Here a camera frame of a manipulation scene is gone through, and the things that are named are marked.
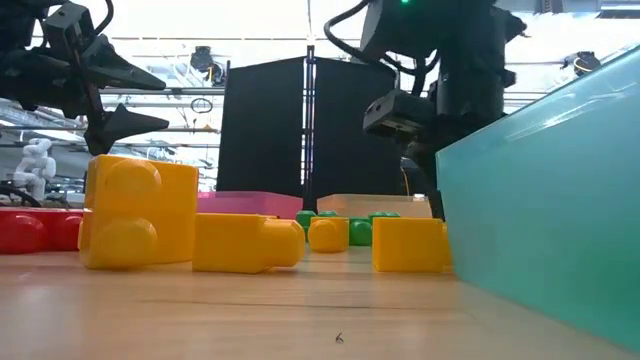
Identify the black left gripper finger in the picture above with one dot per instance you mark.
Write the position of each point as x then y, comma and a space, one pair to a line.
125, 127
117, 75

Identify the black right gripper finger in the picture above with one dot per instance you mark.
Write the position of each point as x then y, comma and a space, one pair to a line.
430, 175

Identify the yellow toy building block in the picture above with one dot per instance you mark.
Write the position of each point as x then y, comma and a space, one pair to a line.
235, 242
407, 245
327, 235
140, 210

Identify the red toy building block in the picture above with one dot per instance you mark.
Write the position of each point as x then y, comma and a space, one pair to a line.
30, 232

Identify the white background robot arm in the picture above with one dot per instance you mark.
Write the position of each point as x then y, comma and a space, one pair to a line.
35, 167

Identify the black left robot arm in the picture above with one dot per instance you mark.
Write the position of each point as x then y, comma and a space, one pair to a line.
15, 20

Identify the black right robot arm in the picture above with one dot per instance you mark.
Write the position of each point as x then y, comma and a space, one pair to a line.
450, 25

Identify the orange translucent plastic bin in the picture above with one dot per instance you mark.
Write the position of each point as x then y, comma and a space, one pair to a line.
360, 205

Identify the green translucent plastic bin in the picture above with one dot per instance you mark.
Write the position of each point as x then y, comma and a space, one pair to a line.
550, 200

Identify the black folding screen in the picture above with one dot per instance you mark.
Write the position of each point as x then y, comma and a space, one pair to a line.
260, 125

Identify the pink translucent plastic bin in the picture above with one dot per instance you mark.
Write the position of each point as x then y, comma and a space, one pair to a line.
250, 205

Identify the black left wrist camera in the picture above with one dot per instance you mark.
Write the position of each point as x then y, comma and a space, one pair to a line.
67, 25

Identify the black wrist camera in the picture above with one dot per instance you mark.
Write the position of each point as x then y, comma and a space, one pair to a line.
400, 112
67, 25

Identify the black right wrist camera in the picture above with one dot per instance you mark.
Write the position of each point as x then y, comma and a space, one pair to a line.
400, 112

